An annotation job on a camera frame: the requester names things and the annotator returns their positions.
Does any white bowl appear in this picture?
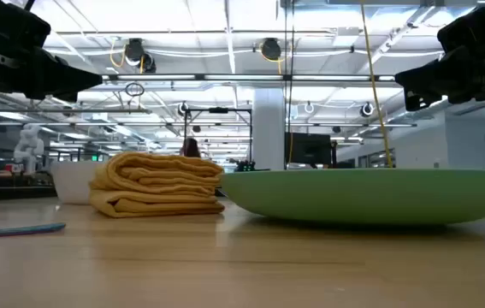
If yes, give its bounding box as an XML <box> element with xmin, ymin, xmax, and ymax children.
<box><xmin>50</xmin><ymin>160</ymin><xmax>107</xmax><ymax>205</ymax></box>

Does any iridescent metal spoon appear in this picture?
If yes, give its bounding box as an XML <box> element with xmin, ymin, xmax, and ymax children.
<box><xmin>0</xmin><ymin>222</ymin><xmax>67</xmax><ymax>240</ymax></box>

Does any black table border strip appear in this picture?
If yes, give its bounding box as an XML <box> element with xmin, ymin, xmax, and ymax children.
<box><xmin>0</xmin><ymin>185</ymin><xmax>58</xmax><ymax>203</ymax></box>

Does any green plate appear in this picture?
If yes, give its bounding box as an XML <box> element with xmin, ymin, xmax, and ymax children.
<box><xmin>220</xmin><ymin>168</ymin><xmax>485</xmax><ymax>227</ymax></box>

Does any folded yellow cloth napkin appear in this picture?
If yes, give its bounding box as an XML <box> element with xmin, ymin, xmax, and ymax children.
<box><xmin>88</xmin><ymin>151</ymin><xmax>226</xmax><ymax>219</ymax></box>

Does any black monitor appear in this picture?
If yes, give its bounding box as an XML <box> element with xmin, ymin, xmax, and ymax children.
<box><xmin>284</xmin><ymin>132</ymin><xmax>333</xmax><ymax>169</ymax></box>

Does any person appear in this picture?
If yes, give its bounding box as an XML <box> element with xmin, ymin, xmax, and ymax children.
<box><xmin>180</xmin><ymin>137</ymin><xmax>202</xmax><ymax>158</ymax></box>

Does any white pillar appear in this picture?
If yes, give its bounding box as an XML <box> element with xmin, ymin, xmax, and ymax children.
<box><xmin>252</xmin><ymin>87</ymin><xmax>286</xmax><ymax>171</ymax></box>

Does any long horizontal light bar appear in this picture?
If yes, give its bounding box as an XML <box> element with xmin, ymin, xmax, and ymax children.
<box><xmin>102</xmin><ymin>73</ymin><xmax>397</xmax><ymax>83</ymax></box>

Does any black device with green lights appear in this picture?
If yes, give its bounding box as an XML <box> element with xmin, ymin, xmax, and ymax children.
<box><xmin>234</xmin><ymin>159</ymin><xmax>257</xmax><ymax>173</ymax></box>

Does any grey ceiling rail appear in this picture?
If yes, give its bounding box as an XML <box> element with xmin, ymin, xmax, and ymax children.
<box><xmin>0</xmin><ymin>107</ymin><xmax>153</xmax><ymax>115</ymax></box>

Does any yellow hanging cable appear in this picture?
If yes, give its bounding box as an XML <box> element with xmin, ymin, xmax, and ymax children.
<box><xmin>359</xmin><ymin>0</ymin><xmax>394</xmax><ymax>169</ymax></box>

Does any black cable loop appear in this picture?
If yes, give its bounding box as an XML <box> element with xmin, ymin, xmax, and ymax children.
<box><xmin>124</xmin><ymin>81</ymin><xmax>145</xmax><ymax>98</ymax></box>

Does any black ceiling cable reel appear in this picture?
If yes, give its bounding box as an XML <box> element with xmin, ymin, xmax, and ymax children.
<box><xmin>124</xmin><ymin>37</ymin><xmax>145</xmax><ymax>66</ymax></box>
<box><xmin>260</xmin><ymin>37</ymin><xmax>283</xmax><ymax>62</ymax></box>
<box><xmin>139</xmin><ymin>51</ymin><xmax>157</xmax><ymax>74</ymax></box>

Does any black hanging cable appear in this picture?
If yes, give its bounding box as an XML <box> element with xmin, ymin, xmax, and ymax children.
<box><xmin>283</xmin><ymin>0</ymin><xmax>290</xmax><ymax>134</ymax></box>
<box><xmin>288</xmin><ymin>0</ymin><xmax>297</xmax><ymax>134</ymax></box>

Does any black gantry frame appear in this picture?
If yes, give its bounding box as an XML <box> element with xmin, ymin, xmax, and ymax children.
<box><xmin>183</xmin><ymin>106</ymin><xmax>254</xmax><ymax>163</ymax></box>

